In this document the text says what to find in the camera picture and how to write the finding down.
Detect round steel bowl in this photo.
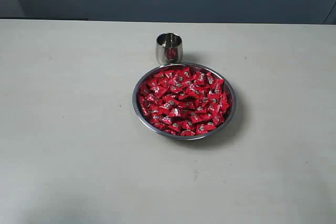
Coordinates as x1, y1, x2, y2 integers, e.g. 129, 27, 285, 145
132, 62, 237, 141

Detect pile of red wrapped candies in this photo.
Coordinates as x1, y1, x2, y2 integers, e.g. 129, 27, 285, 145
137, 67, 231, 137

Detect stainless steel cup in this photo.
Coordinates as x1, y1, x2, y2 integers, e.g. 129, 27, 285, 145
155, 33, 183, 66

